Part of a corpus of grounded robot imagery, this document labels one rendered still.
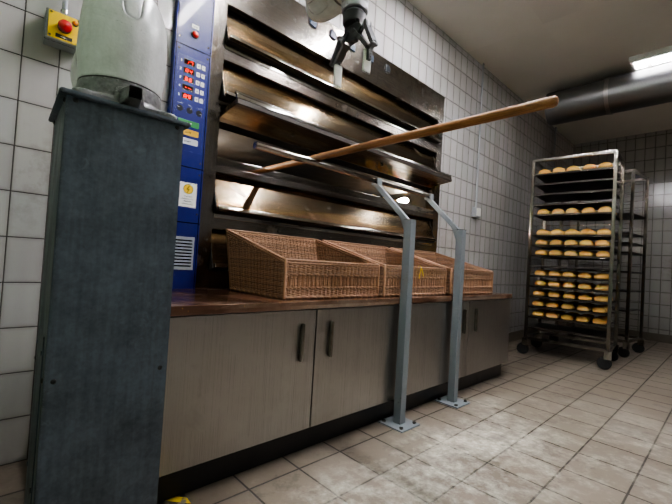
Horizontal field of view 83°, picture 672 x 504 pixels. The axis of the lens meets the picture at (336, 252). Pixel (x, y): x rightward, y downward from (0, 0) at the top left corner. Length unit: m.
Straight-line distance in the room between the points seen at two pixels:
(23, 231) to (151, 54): 0.90
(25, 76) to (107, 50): 0.84
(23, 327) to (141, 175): 0.95
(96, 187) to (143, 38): 0.32
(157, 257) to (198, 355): 0.48
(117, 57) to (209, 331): 0.75
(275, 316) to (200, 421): 0.39
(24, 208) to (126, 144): 0.86
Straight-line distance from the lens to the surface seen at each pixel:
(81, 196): 0.81
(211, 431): 1.35
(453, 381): 2.28
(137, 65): 0.91
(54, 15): 1.75
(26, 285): 1.65
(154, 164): 0.84
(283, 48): 2.26
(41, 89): 1.73
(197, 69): 1.90
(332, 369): 1.58
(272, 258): 1.49
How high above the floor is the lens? 0.73
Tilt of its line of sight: 1 degrees up
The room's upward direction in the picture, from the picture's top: 3 degrees clockwise
